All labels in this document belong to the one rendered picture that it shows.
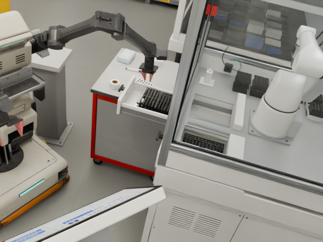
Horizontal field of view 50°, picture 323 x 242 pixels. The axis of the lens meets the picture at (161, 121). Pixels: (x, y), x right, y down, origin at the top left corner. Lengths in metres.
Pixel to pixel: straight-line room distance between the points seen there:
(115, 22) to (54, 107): 1.36
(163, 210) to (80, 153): 1.24
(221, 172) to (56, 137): 1.76
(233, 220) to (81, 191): 1.27
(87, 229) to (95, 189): 1.60
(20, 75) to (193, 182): 1.02
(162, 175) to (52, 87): 1.32
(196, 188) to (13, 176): 1.27
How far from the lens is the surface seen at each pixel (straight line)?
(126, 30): 1.66
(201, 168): 1.60
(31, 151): 2.60
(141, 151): 2.57
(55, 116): 2.88
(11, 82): 1.90
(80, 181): 2.76
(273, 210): 1.76
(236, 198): 1.71
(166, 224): 2.00
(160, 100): 2.09
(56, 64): 2.58
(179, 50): 2.81
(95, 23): 1.59
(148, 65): 2.03
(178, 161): 1.60
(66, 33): 1.77
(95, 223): 1.13
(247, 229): 1.90
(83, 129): 3.17
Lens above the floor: 2.14
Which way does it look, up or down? 40 degrees down
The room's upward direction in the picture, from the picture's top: 12 degrees clockwise
